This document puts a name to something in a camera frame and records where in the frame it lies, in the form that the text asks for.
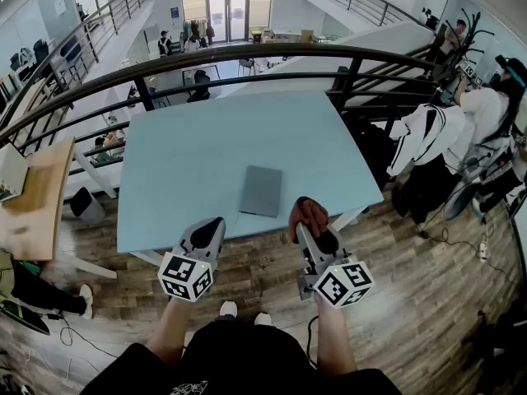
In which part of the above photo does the black balcony railing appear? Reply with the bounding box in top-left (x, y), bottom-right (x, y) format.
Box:
top-left (39, 0), bottom-right (149, 86)

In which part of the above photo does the black flat device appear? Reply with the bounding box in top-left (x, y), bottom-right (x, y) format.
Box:
top-left (0, 300), bottom-right (52, 337)

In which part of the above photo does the black floor cable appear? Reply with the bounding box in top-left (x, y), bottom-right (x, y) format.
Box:
top-left (418, 219), bottom-right (512, 272)

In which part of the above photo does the black coat rack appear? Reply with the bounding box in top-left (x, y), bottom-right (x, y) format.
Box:
top-left (431, 7), bottom-right (496, 82)

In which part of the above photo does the grey pad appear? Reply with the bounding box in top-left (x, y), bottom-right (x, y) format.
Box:
top-left (235, 165), bottom-right (284, 225)

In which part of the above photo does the wooden side table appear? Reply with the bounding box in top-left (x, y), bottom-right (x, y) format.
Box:
top-left (0, 137), bottom-right (77, 263)

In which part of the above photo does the glass entrance door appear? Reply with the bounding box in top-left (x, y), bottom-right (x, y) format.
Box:
top-left (180, 0), bottom-right (273, 43)

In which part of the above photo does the white box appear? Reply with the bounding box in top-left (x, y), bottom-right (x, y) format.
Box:
top-left (0, 142), bottom-right (30, 203)

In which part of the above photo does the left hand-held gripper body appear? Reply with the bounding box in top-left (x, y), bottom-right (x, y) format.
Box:
top-left (157, 239), bottom-right (222, 303)

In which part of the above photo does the black office chair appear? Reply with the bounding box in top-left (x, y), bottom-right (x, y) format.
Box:
top-left (186, 69), bottom-right (212, 104)

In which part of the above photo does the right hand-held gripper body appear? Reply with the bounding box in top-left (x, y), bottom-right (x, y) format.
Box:
top-left (296, 254), bottom-right (376, 309)

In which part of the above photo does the person's left forearm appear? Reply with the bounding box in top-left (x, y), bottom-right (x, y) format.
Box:
top-left (145, 297), bottom-right (198, 369)

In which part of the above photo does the white jacket with black stripes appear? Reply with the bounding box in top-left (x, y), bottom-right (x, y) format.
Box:
top-left (385, 103), bottom-right (469, 179)

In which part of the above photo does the person's right forearm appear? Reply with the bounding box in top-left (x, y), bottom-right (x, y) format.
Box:
top-left (315, 300), bottom-right (358, 380)

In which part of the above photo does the red-brown cloth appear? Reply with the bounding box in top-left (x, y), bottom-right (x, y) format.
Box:
top-left (287, 196), bottom-right (330, 245)

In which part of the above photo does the black bag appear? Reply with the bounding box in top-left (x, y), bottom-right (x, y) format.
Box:
top-left (341, 111), bottom-right (399, 191)

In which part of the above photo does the person's black shirt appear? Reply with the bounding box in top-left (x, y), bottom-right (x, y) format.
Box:
top-left (79, 318), bottom-right (403, 395)

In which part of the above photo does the grey trash bin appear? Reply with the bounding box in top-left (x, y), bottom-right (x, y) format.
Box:
top-left (68, 186), bottom-right (106, 226)

